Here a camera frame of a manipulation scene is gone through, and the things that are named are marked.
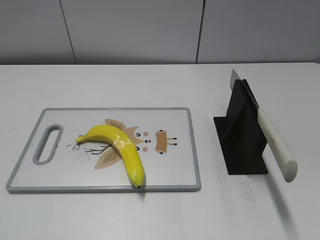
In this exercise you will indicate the white-handled kitchen knife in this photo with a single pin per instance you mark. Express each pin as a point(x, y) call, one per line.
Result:
point(279, 147)

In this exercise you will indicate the yellow plastic banana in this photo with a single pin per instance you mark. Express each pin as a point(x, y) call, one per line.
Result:
point(119, 140)

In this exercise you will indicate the black knife stand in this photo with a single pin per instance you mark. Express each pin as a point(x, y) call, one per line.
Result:
point(240, 136)

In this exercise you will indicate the white grey-rimmed cutting board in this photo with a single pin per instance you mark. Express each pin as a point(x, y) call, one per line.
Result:
point(52, 162)

